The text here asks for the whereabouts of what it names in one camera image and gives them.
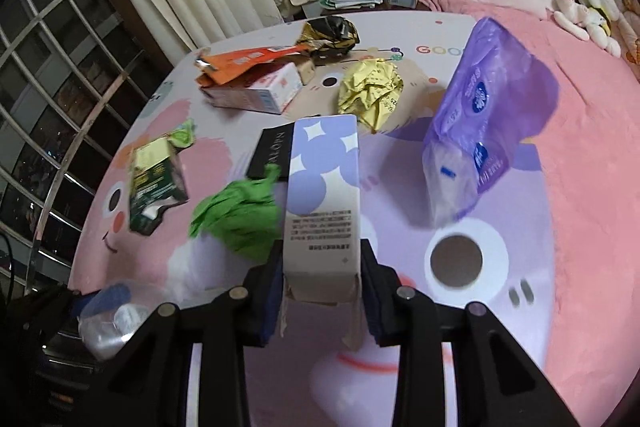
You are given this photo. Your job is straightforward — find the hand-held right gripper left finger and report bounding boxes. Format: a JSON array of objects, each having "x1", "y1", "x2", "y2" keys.
[{"x1": 90, "y1": 251, "x2": 287, "y2": 427}]

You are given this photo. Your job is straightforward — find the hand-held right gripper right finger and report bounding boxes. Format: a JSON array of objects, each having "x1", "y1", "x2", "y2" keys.
[{"x1": 359, "y1": 238, "x2": 572, "y2": 427}]

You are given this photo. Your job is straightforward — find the green plastic bag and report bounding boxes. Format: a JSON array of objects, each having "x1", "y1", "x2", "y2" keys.
[{"x1": 188, "y1": 164, "x2": 284, "y2": 259}]

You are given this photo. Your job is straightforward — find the purple patterned carton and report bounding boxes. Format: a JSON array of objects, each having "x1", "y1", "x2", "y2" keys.
[{"x1": 279, "y1": 114, "x2": 364, "y2": 354}]

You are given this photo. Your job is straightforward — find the black box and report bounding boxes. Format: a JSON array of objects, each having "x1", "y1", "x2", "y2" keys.
[{"x1": 247, "y1": 124, "x2": 297, "y2": 182}]

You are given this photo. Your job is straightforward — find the green yellow torn box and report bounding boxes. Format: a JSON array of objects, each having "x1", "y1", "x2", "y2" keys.
[{"x1": 128, "y1": 119, "x2": 196, "y2": 236}]

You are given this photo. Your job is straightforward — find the yellow paper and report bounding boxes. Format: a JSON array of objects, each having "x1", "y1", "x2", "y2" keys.
[{"x1": 337, "y1": 59, "x2": 405, "y2": 134}]

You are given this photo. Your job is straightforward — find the purple tissue pack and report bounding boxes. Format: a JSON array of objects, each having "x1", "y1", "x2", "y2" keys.
[{"x1": 421, "y1": 17, "x2": 559, "y2": 229}]

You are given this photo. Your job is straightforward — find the cartoon-face tablecloth table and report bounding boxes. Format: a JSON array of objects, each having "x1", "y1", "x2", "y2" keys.
[{"x1": 67, "y1": 9, "x2": 563, "y2": 427}]

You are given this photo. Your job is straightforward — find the clear plastic bag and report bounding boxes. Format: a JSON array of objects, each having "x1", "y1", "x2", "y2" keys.
[{"x1": 77, "y1": 281, "x2": 152, "y2": 361}]

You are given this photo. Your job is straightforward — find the white pink carton box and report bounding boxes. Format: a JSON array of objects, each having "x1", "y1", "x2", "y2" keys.
[{"x1": 200, "y1": 61, "x2": 304, "y2": 114}]

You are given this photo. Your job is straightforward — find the pink bed sheet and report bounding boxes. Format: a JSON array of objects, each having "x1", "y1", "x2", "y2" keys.
[{"x1": 419, "y1": 0, "x2": 640, "y2": 427}]

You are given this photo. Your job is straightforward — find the orange wrapper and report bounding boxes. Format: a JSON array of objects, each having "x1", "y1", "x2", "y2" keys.
[{"x1": 194, "y1": 45, "x2": 322, "y2": 88}]

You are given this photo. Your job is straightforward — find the black gold crumpled wrapper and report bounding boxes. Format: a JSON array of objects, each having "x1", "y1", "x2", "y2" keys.
[{"x1": 297, "y1": 14, "x2": 361, "y2": 66}]

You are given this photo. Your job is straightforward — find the metal window grille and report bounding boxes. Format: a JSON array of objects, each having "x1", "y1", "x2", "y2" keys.
[{"x1": 0, "y1": 0, "x2": 168, "y2": 270}]

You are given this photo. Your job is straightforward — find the white plush toy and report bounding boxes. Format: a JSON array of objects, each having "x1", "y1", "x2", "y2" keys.
[{"x1": 549, "y1": 0, "x2": 622, "y2": 58}]

